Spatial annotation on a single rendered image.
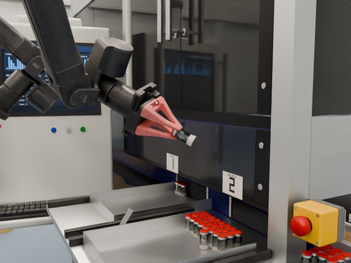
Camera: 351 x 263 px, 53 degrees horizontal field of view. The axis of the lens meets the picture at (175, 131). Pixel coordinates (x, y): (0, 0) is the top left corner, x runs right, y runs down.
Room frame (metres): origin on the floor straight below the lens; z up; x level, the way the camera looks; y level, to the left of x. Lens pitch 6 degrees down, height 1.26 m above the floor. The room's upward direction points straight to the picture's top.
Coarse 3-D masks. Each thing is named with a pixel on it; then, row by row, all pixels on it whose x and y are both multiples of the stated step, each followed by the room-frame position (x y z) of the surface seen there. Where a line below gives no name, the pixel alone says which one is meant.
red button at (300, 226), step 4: (300, 216) 0.68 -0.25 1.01; (292, 220) 0.69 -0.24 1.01; (296, 220) 0.68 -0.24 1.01; (300, 220) 0.67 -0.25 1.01; (304, 220) 0.67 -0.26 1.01; (292, 224) 0.68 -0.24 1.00; (296, 224) 0.67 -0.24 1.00; (300, 224) 0.67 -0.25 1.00; (304, 224) 0.67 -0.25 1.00; (308, 224) 0.67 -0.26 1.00; (292, 228) 0.68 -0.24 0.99; (296, 228) 0.67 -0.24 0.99; (300, 228) 0.67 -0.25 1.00; (304, 228) 0.66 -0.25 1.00; (308, 228) 0.67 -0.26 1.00; (292, 232) 0.69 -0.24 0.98; (296, 232) 0.67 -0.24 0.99; (300, 232) 0.67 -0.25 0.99; (304, 232) 0.66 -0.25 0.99; (308, 232) 0.67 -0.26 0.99; (300, 236) 0.67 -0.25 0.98
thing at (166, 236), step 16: (128, 224) 0.91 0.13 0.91; (144, 224) 0.93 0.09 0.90; (160, 224) 0.95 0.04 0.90; (176, 224) 0.97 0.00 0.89; (96, 240) 0.86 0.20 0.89; (112, 240) 0.88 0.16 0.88; (128, 240) 0.88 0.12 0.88; (144, 240) 0.88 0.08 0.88; (160, 240) 0.88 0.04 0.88; (176, 240) 0.88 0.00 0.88; (192, 240) 0.88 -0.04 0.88; (96, 256) 0.74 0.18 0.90; (112, 256) 0.78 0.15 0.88; (128, 256) 0.78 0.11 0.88; (144, 256) 0.78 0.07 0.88; (160, 256) 0.78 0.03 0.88; (176, 256) 0.78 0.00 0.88; (192, 256) 0.78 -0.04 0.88; (208, 256) 0.72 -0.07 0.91; (224, 256) 0.74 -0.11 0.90
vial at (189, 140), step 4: (176, 132) 0.66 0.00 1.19; (180, 132) 0.65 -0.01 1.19; (184, 132) 0.65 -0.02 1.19; (176, 136) 0.66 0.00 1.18; (180, 136) 0.65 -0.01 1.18; (184, 136) 0.65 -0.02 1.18; (188, 136) 0.65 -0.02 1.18; (192, 136) 0.65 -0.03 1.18; (180, 140) 0.66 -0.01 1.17; (184, 140) 0.65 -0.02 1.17; (188, 140) 0.65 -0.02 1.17; (192, 140) 0.64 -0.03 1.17; (188, 144) 0.65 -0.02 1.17; (192, 144) 0.65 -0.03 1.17
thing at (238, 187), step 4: (224, 172) 0.94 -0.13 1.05; (224, 176) 0.94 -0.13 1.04; (228, 176) 0.93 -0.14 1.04; (232, 176) 0.91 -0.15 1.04; (236, 176) 0.90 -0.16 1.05; (240, 176) 0.88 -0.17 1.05; (224, 180) 0.94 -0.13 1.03; (228, 180) 0.93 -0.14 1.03; (232, 180) 0.91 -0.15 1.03; (236, 180) 0.90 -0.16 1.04; (240, 180) 0.88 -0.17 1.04; (224, 184) 0.94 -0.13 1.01; (228, 184) 0.93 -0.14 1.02; (236, 184) 0.90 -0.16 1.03; (240, 184) 0.88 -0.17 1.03; (224, 188) 0.94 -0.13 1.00; (228, 188) 0.93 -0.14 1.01; (232, 188) 0.91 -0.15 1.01; (236, 188) 0.90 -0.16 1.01; (240, 188) 0.88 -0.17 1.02; (224, 192) 0.94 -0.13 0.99; (228, 192) 0.93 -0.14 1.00; (236, 192) 0.90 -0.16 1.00; (240, 192) 0.88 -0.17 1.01; (236, 196) 0.90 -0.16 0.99; (240, 196) 0.88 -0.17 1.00
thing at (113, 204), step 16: (96, 192) 1.21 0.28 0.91; (112, 192) 1.24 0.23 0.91; (128, 192) 1.27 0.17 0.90; (144, 192) 1.30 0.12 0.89; (160, 192) 1.33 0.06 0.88; (96, 208) 1.13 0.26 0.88; (112, 208) 1.13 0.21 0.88; (128, 208) 1.13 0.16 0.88; (144, 208) 1.13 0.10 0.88; (160, 208) 1.04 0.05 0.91; (176, 208) 1.07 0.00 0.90; (208, 208) 1.13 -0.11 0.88
